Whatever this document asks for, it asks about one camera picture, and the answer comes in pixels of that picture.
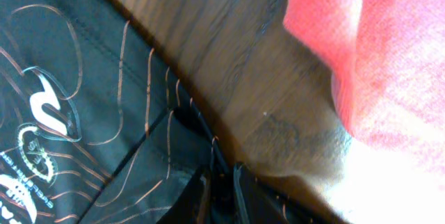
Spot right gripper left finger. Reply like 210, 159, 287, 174
156, 166, 211, 224

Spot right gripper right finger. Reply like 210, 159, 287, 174
233, 163, 329, 224

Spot black jersey with orange contour lines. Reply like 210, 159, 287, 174
1, 0, 235, 223

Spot red shirt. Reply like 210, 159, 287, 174
284, 0, 444, 179

